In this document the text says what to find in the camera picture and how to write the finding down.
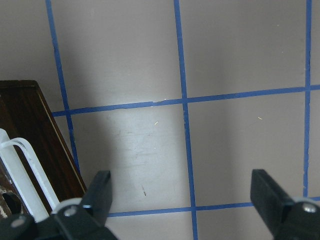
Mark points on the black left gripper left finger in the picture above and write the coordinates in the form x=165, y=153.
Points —
x=85, y=218

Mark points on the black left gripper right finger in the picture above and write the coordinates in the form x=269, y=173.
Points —
x=286, y=217

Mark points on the white drawer handle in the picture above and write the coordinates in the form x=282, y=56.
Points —
x=21, y=179

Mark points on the dark wooden drawer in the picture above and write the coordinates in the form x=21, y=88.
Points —
x=24, y=113

